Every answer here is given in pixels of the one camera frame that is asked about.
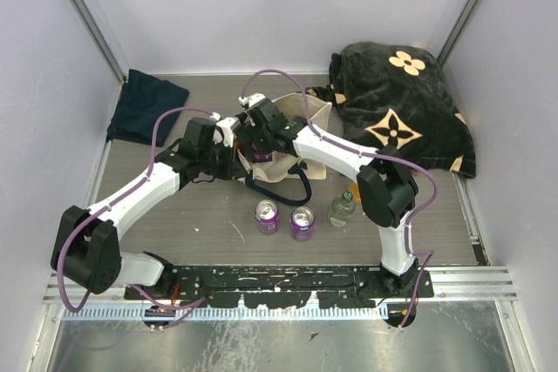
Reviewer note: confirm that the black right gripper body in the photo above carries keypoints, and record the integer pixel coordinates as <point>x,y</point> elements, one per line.
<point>247,133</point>

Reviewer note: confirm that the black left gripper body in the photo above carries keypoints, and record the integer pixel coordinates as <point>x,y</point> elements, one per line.
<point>219,161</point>

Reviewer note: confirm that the purple soda can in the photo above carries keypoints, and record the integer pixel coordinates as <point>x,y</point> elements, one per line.
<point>267,217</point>
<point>302,222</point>
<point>260,157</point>

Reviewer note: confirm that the beige canvas tote bag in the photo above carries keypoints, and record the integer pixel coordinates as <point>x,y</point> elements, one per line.
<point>307,116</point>

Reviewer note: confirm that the orange juice bottle green label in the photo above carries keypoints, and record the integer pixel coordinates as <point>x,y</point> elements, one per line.
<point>354,190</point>

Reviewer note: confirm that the clear bottle green cap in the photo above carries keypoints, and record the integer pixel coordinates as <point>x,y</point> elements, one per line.
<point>341,209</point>

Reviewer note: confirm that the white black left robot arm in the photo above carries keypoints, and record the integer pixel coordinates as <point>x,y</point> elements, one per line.
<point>87,249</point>

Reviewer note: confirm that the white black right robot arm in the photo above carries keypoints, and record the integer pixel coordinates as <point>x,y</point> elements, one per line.
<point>387,191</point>

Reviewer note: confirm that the dark navy folded cloth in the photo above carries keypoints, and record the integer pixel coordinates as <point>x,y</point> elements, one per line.
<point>142,100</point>

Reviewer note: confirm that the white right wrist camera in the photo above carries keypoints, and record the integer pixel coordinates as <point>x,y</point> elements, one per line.
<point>248,101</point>

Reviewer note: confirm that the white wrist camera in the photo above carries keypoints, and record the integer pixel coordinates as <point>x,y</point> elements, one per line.
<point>224,132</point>
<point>248,101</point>

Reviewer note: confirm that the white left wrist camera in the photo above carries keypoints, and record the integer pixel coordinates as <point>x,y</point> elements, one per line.
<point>224,132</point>

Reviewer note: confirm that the black mounting base plate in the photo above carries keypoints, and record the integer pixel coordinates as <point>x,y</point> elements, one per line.
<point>276,287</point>

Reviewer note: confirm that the aluminium slotted rail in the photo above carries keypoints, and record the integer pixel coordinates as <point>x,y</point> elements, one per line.
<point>131,312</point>

